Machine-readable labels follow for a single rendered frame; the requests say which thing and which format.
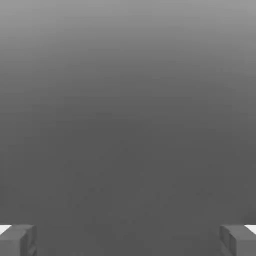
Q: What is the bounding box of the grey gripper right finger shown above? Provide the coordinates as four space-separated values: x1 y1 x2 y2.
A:
219 224 256 256

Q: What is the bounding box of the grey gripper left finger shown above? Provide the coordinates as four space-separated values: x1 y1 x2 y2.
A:
0 224 38 256

